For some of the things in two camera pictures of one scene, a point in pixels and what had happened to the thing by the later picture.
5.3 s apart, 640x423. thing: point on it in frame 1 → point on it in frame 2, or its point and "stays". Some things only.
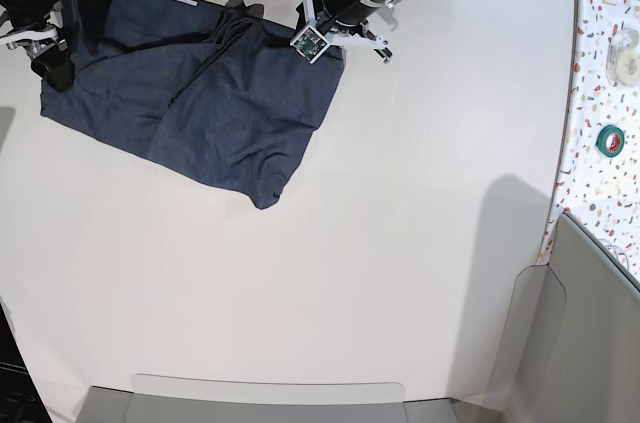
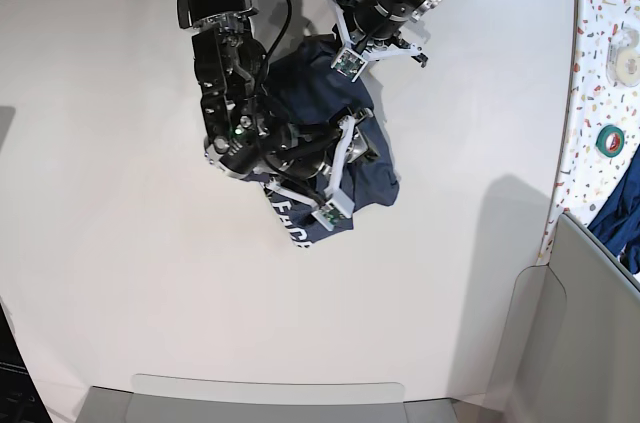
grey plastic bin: (569, 352) stays
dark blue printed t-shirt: (219, 91) → (302, 80)
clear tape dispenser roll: (623, 56) stays
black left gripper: (54, 66) → (312, 155)
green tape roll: (610, 141) stays
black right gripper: (339, 5) → (367, 22)
